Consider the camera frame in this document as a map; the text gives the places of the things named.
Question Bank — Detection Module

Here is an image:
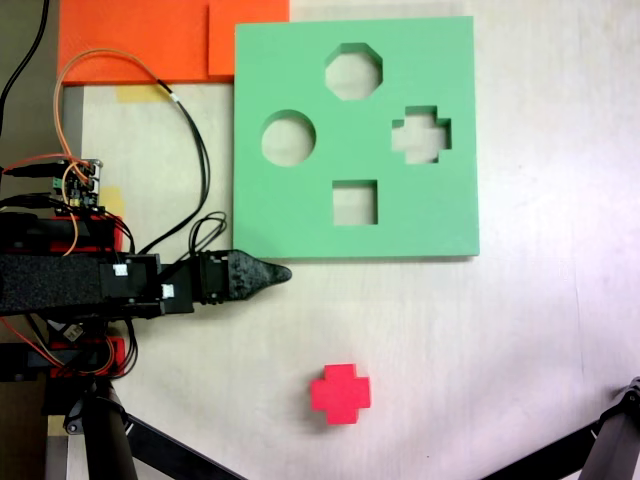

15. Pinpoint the green shape sorter board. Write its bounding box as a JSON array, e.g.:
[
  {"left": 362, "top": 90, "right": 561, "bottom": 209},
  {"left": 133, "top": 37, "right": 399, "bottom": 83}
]
[{"left": 231, "top": 16, "right": 481, "bottom": 264}]

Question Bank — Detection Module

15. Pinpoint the black tripod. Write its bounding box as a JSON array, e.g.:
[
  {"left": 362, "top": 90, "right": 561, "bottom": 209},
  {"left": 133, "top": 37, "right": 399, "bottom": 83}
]
[{"left": 42, "top": 377, "right": 640, "bottom": 480}]

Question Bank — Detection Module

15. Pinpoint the black plug cable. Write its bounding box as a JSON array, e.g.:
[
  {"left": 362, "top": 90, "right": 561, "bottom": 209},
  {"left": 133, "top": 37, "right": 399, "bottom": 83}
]
[{"left": 0, "top": 192, "right": 66, "bottom": 211}]

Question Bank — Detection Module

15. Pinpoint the red and black table clamp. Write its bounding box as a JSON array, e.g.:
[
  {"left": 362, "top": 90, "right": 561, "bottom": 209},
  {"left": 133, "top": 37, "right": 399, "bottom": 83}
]
[
  {"left": 0, "top": 212, "right": 125, "bottom": 254},
  {"left": 0, "top": 337, "right": 126, "bottom": 384}
]

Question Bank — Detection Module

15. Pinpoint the red cross columnar block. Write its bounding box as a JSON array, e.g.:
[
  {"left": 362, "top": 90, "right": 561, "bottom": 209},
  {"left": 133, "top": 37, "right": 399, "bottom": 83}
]
[{"left": 309, "top": 363, "right": 372, "bottom": 426}]

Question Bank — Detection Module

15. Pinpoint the orange flat block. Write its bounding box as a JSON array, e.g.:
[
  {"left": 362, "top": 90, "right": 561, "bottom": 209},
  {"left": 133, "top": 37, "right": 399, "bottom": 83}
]
[{"left": 57, "top": 0, "right": 291, "bottom": 87}]

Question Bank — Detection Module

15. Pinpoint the green circuit board with wires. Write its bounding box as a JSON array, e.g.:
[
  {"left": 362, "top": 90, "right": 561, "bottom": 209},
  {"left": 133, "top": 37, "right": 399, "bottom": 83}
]
[{"left": 49, "top": 158, "right": 105, "bottom": 212}]

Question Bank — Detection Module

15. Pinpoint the long yellow tape strip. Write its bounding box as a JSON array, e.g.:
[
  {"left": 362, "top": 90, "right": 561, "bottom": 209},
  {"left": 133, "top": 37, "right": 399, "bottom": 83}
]
[{"left": 117, "top": 84, "right": 169, "bottom": 104}]

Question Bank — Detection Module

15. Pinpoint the black power cable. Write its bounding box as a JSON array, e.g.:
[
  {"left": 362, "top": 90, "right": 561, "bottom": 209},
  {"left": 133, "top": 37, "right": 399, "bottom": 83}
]
[{"left": 0, "top": 0, "right": 51, "bottom": 136}]

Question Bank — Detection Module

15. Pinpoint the black driver circuit board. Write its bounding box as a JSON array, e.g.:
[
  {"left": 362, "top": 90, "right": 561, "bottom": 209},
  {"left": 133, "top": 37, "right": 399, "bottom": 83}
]
[{"left": 49, "top": 319, "right": 87, "bottom": 345}]

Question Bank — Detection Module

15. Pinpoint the small yellow tape patch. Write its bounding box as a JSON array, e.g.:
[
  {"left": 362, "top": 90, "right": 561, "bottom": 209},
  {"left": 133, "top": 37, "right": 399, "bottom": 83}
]
[{"left": 102, "top": 187, "right": 126, "bottom": 217}]

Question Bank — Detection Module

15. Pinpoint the orange and black servo cable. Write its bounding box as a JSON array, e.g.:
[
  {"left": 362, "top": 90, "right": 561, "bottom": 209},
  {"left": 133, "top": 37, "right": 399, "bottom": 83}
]
[{"left": 53, "top": 48, "right": 211, "bottom": 256}]

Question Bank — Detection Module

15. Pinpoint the black looped servo cable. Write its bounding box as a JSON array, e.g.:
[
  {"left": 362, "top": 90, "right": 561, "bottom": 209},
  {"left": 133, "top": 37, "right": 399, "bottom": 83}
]
[{"left": 187, "top": 210, "right": 229, "bottom": 264}]

